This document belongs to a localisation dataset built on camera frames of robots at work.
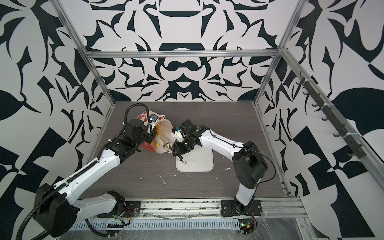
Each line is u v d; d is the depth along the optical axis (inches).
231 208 29.4
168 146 32.7
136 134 23.5
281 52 34.3
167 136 38.8
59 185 16.3
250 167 18.2
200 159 35.4
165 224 28.0
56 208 15.3
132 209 28.8
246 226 28.0
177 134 30.6
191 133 26.3
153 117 26.7
